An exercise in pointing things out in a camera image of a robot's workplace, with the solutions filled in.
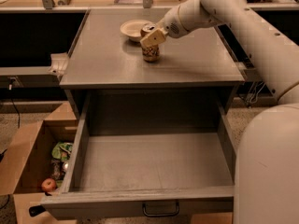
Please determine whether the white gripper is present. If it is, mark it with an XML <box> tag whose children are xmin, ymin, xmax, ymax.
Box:
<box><xmin>140</xmin><ymin>0</ymin><xmax>221</xmax><ymax>48</ymax></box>

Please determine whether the orange soda can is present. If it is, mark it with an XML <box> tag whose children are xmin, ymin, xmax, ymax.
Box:
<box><xmin>140</xmin><ymin>22</ymin><xmax>160</xmax><ymax>63</ymax></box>

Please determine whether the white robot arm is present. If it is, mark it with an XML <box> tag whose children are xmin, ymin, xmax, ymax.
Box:
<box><xmin>141</xmin><ymin>0</ymin><xmax>299</xmax><ymax>224</ymax></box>

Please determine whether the grey open drawer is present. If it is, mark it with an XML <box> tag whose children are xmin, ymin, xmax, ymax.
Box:
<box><xmin>42</xmin><ymin>92</ymin><xmax>235</xmax><ymax>219</ymax></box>

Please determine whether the white bowl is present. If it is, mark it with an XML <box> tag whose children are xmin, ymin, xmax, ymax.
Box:
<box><xmin>121</xmin><ymin>20</ymin><xmax>154</xmax><ymax>42</ymax></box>

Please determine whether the grey metal cabinet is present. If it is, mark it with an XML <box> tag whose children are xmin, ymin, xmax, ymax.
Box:
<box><xmin>61</xmin><ymin>7</ymin><xmax>244</xmax><ymax>135</ymax></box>

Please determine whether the green snack bag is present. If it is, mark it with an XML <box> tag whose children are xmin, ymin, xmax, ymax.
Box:
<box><xmin>51</xmin><ymin>142</ymin><xmax>73</xmax><ymax>161</ymax></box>

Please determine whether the red apple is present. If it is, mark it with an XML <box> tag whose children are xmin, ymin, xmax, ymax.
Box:
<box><xmin>41</xmin><ymin>178</ymin><xmax>57</xmax><ymax>192</ymax></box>

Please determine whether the cardboard box right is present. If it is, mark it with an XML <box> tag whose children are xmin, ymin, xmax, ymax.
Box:
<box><xmin>191</xmin><ymin>212</ymin><xmax>233</xmax><ymax>224</ymax></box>

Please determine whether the cardboard box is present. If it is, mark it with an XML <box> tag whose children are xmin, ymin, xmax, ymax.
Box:
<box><xmin>191</xmin><ymin>212</ymin><xmax>233</xmax><ymax>224</ymax></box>
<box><xmin>0</xmin><ymin>102</ymin><xmax>78</xmax><ymax>224</ymax></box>

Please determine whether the cardboard box left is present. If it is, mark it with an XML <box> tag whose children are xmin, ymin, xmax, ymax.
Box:
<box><xmin>0</xmin><ymin>102</ymin><xmax>78</xmax><ymax>224</ymax></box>

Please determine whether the white bracket on cabinet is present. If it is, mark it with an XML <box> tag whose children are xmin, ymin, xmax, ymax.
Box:
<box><xmin>48</xmin><ymin>52</ymin><xmax>69</xmax><ymax>76</ymax></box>

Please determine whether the black cable left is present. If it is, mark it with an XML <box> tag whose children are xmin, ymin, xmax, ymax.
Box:
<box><xmin>7</xmin><ymin>77</ymin><xmax>21</xmax><ymax>130</ymax></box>

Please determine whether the black drawer handle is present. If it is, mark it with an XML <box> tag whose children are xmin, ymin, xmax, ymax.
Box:
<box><xmin>142</xmin><ymin>201</ymin><xmax>180</xmax><ymax>217</ymax></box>

